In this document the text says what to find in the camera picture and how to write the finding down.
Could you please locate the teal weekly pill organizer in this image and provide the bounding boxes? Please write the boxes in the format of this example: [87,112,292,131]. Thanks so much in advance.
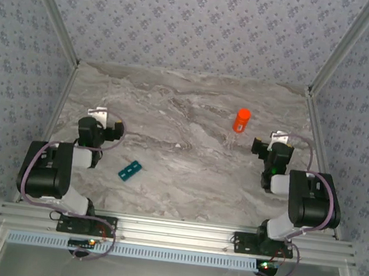
[117,158,144,184]

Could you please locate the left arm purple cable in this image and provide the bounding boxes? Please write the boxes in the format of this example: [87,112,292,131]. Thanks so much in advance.
[10,101,132,265]

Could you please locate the aluminium mounting rail beam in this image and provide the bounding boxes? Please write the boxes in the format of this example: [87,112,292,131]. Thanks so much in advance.
[0,198,360,270]

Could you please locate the small circuit board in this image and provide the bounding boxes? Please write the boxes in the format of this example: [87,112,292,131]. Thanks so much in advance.
[68,237,97,249]
[255,259,281,271]

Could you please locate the orange pill bottle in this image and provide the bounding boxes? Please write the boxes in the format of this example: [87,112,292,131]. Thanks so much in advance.
[231,106,253,135]

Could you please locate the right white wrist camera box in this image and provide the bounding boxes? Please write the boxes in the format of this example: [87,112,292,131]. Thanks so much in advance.
[269,129,290,145]

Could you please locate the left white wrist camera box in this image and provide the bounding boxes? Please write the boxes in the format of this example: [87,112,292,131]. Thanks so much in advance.
[86,106,110,126]

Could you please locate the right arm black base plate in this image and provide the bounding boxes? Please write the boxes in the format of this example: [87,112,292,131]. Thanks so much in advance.
[231,231,296,261]

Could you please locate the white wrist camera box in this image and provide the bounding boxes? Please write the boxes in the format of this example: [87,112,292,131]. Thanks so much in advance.
[269,129,290,145]
[86,106,110,126]

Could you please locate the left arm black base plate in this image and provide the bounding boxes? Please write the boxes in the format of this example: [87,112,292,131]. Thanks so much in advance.
[55,209,119,239]

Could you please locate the grey slotted cable duct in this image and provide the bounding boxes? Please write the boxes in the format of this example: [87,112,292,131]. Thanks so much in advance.
[5,227,260,274]

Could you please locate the aluminium frame post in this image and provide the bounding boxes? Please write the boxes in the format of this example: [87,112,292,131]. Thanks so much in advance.
[11,0,88,69]
[305,0,369,105]

